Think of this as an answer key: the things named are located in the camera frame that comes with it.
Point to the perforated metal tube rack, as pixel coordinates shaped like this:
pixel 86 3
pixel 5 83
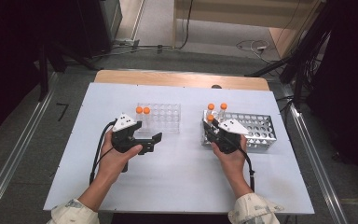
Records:
pixel 261 127

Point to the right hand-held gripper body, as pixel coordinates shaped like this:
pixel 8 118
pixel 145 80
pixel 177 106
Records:
pixel 228 141

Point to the person's left hand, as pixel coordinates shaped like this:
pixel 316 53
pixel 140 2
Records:
pixel 113 165

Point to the light wooden cabinet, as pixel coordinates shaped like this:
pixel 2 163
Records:
pixel 230 12

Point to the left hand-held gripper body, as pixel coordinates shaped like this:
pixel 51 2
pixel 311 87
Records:
pixel 122 138

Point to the aluminium floor rail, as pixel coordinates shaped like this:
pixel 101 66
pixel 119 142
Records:
pixel 317 174
pixel 18 143

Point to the person's right hand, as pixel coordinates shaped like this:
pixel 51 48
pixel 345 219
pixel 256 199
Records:
pixel 233 165

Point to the black metal stand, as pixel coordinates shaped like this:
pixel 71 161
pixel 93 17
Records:
pixel 43 71

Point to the orange-capped clear tube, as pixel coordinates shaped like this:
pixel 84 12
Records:
pixel 210 117
pixel 211 106
pixel 139 109
pixel 223 106
pixel 146 110

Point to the dark round table grommet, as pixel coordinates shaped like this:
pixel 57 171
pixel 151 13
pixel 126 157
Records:
pixel 216 86

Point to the clear plastic tube rack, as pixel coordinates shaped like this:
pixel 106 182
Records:
pixel 164 118

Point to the black cabinet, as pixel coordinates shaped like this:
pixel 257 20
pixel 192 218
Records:
pixel 101 25

